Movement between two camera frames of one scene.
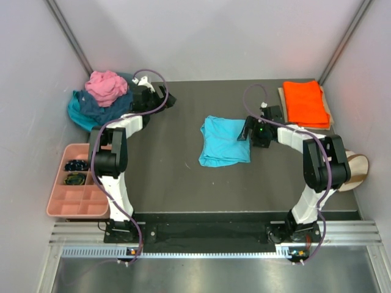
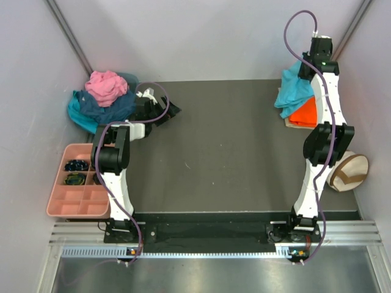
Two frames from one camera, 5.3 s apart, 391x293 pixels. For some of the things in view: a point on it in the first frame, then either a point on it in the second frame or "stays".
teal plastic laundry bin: (127, 76) stays
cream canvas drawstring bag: (359, 166) stays
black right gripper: (258, 143) → (301, 74)
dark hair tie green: (74, 179) stays
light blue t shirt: (220, 145) → (294, 91)
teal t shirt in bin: (76, 114) stays
